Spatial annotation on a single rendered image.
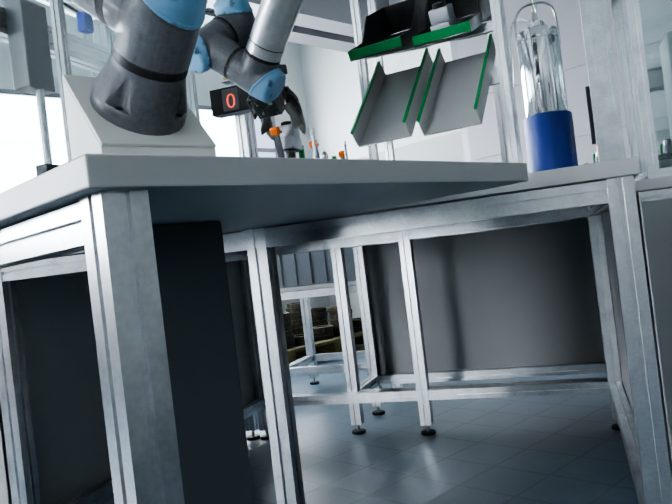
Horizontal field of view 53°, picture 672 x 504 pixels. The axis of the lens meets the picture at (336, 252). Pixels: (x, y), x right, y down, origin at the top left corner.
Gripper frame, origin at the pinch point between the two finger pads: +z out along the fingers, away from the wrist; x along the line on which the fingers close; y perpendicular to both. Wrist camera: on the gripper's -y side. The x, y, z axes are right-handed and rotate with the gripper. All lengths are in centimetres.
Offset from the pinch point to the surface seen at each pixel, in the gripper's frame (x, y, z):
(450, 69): 40.4, -11.0, -2.0
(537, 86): 58, -65, 37
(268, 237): 2.6, 35.9, 3.9
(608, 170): 70, 35, 0
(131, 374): 25, 106, -38
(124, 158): 27, 93, -52
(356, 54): 22.0, -2.1, -14.8
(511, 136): 53, 4, 9
